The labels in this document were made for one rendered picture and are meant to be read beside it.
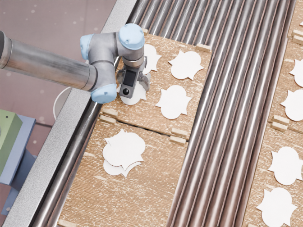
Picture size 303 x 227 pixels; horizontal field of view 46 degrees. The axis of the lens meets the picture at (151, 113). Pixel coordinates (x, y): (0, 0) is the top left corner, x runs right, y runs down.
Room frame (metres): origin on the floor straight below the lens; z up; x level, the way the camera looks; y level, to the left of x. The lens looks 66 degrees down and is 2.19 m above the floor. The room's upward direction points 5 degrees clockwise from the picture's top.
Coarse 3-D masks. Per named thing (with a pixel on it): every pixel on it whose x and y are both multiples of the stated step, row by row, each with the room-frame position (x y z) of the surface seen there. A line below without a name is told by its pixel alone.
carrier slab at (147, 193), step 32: (96, 128) 0.48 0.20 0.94; (128, 128) 0.49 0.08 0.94; (96, 160) 0.35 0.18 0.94; (160, 160) 0.37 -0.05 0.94; (96, 192) 0.24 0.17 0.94; (128, 192) 0.25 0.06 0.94; (160, 192) 0.26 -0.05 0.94; (96, 224) 0.14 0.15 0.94; (128, 224) 0.14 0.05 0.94; (160, 224) 0.15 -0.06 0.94
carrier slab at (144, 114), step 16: (160, 48) 0.85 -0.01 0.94; (176, 48) 0.86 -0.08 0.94; (192, 48) 0.87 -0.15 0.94; (160, 64) 0.77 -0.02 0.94; (208, 64) 0.79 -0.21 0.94; (160, 80) 0.70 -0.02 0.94; (176, 80) 0.71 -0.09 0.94; (160, 96) 0.63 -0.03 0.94; (192, 96) 0.64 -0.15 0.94; (128, 112) 0.55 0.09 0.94; (144, 112) 0.56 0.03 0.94; (160, 112) 0.56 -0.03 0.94; (192, 112) 0.57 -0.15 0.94; (160, 128) 0.50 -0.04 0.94
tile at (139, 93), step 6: (120, 84) 0.66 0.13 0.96; (138, 84) 0.66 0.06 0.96; (150, 84) 0.67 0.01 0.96; (138, 90) 0.64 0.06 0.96; (144, 90) 0.64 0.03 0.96; (120, 96) 0.61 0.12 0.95; (138, 96) 0.61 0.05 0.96; (144, 96) 0.61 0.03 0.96; (126, 102) 0.59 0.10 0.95; (132, 102) 0.59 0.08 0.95
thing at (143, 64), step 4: (144, 56) 0.70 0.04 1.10; (124, 64) 0.63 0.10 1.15; (140, 64) 0.63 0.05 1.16; (144, 64) 0.67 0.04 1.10; (124, 68) 0.65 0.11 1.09; (132, 68) 0.62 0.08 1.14; (140, 68) 0.65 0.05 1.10; (140, 72) 0.64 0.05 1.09; (140, 76) 0.63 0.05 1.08; (140, 80) 0.63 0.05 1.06
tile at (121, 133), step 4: (120, 132) 0.46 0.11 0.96; (124, 132) 0.46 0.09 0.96; (116, 136) 0.44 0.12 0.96; (120, 136) 0.44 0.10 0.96; (108, 140) 0.43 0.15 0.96; (112, 140) 0.43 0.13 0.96; (108, 144) 0.41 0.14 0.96; (104, 148) 0.40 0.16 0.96; (108, 148) 0.40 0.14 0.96; (104, 152) 0.38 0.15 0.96; (104, 156) 0.37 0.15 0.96
